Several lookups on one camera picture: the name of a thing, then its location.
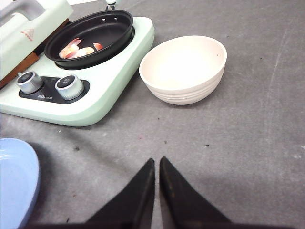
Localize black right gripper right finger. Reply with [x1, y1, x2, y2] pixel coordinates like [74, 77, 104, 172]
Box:
[159, 156, 233, 229]

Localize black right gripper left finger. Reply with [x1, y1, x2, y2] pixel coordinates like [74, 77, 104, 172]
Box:
[85, 157, 155, 229]

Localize beige ceramic bowl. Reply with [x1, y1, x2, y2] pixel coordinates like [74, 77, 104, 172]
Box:
[139, 35, 227, 105]

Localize orange shrimp pieces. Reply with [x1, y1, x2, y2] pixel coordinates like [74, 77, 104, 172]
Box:
[59, 38, 103, 59]

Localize breakfast maker hinged lid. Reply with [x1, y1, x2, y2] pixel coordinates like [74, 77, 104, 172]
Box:
[0, 0, 73, 79]

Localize mint green breakfast maker base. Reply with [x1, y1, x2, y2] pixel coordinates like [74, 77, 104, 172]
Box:
[0, 17, 154, 126]

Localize blue ceramic plate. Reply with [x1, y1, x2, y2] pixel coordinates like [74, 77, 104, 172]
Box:
[0, 138, 41, 229]

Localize right silver control knob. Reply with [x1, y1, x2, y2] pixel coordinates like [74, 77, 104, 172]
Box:
[55, 74, 84, 101]

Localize silver control knob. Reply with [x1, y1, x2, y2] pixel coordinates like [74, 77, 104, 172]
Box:
[55, 74, 84, 101]
[17, 71, 44, 94]

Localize left silver control knob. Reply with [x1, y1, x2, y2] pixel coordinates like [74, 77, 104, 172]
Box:
[17, 71, 44, 94]

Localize black round frying pan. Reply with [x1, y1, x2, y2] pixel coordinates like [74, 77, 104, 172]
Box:
[44, 10, 133, 70]

